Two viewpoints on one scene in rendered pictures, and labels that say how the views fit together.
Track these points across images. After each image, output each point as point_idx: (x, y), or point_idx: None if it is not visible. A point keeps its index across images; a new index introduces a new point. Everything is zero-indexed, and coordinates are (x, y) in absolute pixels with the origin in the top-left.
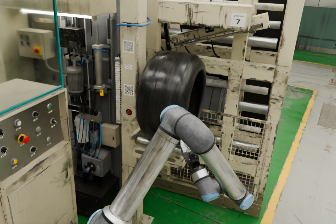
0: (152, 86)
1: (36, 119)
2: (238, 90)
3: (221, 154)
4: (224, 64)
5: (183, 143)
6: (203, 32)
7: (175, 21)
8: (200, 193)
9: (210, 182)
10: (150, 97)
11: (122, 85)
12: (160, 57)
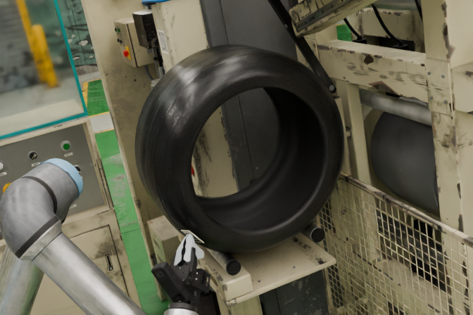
0: (142, 120)
1: (36, 163)
2: (453, 144)
3: (78, 272)
4: (417, 71)
5: (182, 245)
6: None
7: None
8: None
9: None
10: (138, 143)
11: None
12: (182, 60)
